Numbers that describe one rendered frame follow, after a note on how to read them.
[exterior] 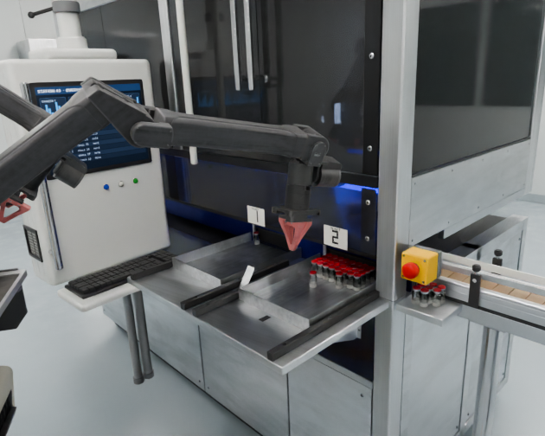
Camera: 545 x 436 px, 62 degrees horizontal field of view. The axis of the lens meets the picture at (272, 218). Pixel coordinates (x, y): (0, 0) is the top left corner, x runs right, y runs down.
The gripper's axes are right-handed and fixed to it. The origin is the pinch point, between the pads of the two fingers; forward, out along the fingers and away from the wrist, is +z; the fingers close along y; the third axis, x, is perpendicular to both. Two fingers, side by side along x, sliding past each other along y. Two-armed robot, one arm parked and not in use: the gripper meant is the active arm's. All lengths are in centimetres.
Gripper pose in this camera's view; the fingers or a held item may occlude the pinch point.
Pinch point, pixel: (292, 246)
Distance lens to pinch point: 106.8
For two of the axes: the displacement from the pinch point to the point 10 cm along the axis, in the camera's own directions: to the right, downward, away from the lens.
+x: -6.9, -1.8, 7.0
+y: 7.2, -0.4, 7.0
